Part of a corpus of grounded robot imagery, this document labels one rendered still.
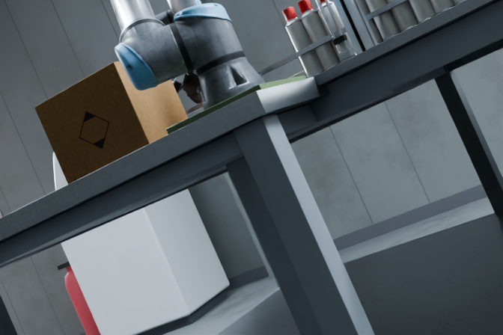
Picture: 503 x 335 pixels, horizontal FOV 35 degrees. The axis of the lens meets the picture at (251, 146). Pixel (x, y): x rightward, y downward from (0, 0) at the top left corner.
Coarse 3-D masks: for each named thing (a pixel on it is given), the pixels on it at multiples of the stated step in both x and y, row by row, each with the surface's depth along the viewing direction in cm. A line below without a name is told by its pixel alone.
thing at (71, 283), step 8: (64, 264) 588; (72, 272) 589; (72, 280) 585; (72, 288) 585; (80, 288) 585; (72, 296) 586; (80, 296) 585; (80, 304) 584; (80, 312) 585; (88, 312) 584; (80, 320) 588; (88, 320) 584; (88, 328) 584; (96, 328) 584
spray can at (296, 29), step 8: (288, 8) 222; (288, 16) 222; (296, 16) 223; (288, 24) 222; (296, 24) 221; (288, 32) 223; (296, 32) 221; (304, 32) 221; (296, 40) 221; (304, 40) 221; (296, 48) 222; (304, 56) 221; (312, 56) 221; (304, 64) 222; (312, 64) 221; (320, 64) 222; (312, 72) 221; (320, 72) 221
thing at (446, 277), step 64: (384, 64) 148; (448, 64) 282; (320, 128) 313; (256, 192) 167; (384, 256) 297; (448, 256) 249; (0, 320) 223; (256, 320) 284; (384, 320) 207; (448, 320) 183
